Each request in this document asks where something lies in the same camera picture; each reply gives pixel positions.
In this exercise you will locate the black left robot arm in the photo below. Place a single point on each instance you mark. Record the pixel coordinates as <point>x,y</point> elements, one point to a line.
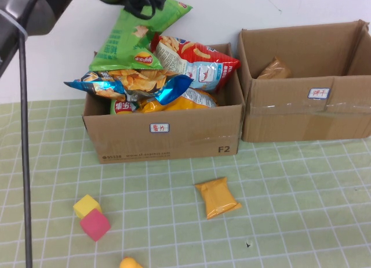
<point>37,15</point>

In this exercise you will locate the white label with red writing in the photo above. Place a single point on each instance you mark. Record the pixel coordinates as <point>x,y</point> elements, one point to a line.
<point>159,128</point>
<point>319,93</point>

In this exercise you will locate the brown biscuit packet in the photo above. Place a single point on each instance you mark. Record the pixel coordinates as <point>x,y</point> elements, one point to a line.
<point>274,70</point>

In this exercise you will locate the white zip tie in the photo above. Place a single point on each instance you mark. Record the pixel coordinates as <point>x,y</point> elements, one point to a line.
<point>21,31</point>

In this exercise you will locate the yellow foam cube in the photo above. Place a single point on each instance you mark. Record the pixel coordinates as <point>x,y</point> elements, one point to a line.
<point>85,204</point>

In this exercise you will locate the large green Lay's chip bag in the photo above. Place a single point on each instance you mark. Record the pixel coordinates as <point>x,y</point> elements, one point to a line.
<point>121,44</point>

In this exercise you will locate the small green Lay's bag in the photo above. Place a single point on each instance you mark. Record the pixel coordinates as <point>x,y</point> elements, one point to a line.
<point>119,107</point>

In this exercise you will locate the yellow chip bag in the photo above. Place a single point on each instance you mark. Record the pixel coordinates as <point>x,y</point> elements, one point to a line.
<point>179,104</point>

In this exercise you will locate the red fries snack bag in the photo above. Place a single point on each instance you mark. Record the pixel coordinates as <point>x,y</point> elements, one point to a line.
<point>203,56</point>

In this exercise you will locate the cardboard box with clear tape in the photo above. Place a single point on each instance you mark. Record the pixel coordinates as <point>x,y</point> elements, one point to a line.
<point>290,120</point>

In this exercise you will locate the blue potato chip bag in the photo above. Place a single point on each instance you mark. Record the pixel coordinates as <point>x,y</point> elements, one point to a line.
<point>174,85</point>

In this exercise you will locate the cardboard box with F2 print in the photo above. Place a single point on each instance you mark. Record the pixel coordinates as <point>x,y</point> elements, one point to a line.
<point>188,134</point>

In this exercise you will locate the yellow snack packet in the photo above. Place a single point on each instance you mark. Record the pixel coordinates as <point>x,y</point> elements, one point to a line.
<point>218,198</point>

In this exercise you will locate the green checkered tablecloth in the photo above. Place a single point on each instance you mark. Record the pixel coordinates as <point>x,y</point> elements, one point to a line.
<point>304,221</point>

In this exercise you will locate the pink foam cube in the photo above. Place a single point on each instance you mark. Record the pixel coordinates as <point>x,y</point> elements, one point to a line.
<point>94,225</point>

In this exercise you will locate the yellow rubber toy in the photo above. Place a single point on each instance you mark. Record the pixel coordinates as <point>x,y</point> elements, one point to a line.
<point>130,263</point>

